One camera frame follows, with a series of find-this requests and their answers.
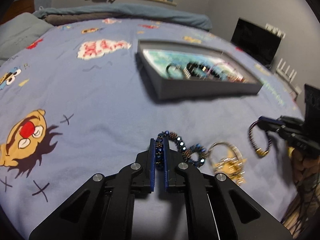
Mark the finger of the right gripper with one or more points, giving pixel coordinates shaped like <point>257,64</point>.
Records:
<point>275,129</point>
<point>272,122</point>

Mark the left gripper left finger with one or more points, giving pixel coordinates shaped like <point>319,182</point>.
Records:
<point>145,181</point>

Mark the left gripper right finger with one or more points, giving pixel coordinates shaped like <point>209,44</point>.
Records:
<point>172,180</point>

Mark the silver ring bangle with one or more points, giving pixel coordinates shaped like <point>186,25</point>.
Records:
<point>232,165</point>

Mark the red bead gold jewelry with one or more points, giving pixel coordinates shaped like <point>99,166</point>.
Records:
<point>231,77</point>

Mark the right forearm patterned sleeve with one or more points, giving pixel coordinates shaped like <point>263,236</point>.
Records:
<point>302,210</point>

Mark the right hand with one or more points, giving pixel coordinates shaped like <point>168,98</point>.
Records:
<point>303,168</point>

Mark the white router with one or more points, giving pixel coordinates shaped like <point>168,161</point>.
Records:
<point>287,75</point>

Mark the black monitor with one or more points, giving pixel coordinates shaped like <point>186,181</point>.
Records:
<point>257,42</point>

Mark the grey shallow tray box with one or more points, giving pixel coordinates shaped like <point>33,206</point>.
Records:
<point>167,89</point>

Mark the printed paper sheet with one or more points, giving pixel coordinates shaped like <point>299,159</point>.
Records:
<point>179,65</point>

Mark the blue cartoon bed sheet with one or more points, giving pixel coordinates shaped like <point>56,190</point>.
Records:
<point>79,102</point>

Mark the blue folded blanket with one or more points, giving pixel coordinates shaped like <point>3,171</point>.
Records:
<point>60,16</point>

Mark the grey-green pillow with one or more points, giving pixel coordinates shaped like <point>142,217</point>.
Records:
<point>20,32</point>

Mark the wooden headboard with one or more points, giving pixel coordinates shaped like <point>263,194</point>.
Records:
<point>18,7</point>

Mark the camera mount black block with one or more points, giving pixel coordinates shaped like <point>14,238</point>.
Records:
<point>312,110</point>

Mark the wall hook rack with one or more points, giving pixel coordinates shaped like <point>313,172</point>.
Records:
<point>276,31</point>

